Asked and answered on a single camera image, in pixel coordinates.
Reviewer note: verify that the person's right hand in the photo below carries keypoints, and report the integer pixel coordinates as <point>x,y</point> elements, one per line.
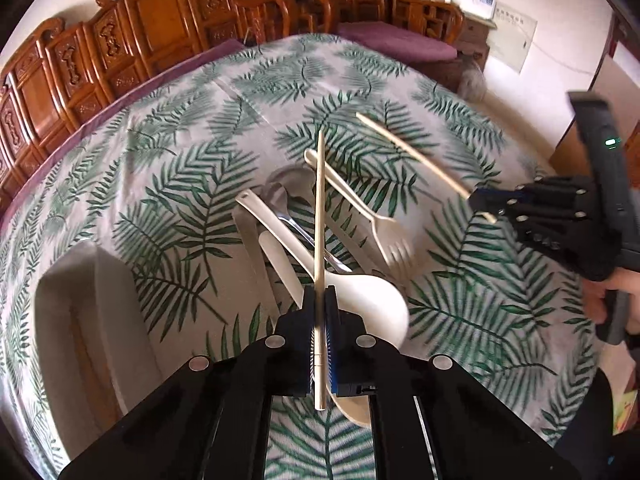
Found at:
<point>632,300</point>

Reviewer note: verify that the metal spoon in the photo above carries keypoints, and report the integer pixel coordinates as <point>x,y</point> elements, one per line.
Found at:
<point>276,200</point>

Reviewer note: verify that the wooden side cabinet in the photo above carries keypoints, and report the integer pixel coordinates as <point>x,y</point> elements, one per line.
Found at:
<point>472,35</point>

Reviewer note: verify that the white wall panel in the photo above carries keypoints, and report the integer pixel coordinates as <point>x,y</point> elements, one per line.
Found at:
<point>515,40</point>

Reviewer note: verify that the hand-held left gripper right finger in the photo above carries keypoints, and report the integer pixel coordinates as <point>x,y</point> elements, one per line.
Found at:
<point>332,360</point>

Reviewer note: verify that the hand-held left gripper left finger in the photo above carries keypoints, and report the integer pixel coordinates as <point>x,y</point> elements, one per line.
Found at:
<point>306,360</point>

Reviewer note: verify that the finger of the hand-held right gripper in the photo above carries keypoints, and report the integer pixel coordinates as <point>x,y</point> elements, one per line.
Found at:
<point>487,200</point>
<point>545,232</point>

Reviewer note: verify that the wooden chopstick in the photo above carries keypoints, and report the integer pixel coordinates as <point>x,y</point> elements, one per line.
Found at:
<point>320,210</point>
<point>415,155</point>

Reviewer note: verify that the long carved wooden bench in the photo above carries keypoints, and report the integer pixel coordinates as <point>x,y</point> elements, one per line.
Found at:
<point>150,15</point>

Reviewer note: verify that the white box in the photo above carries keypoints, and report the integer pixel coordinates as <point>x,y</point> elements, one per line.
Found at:
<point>482,5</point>

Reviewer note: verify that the person's black clothing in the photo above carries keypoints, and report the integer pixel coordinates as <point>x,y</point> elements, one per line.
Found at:
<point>580,435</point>

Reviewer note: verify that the leaf-print tablecloth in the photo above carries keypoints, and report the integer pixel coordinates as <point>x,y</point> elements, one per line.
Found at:
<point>200,125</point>

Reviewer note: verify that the small cream plastic spoon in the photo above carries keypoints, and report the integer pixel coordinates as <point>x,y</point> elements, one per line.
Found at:
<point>280,270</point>

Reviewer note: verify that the yellow green object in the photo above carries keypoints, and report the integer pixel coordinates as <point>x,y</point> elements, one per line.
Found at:
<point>624,412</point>

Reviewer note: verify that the brown wooden door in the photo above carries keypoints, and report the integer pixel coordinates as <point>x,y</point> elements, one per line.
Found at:
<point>570,152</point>

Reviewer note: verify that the white rectangular utensil container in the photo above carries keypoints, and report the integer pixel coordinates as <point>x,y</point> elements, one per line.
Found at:
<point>115,320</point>

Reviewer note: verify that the grey round object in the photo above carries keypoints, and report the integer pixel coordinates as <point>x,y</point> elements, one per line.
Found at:
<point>474,82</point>

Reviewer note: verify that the long purple bench cushion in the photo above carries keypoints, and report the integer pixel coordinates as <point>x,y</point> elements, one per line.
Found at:
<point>220,50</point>

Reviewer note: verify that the large cream rice spoon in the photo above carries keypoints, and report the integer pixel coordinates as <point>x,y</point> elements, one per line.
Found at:
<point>370,310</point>

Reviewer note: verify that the cream plastic fork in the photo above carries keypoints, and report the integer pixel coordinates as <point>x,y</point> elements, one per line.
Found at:
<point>385,232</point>

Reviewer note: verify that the short purple bench cushion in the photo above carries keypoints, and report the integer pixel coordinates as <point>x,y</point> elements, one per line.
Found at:
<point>400,40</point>

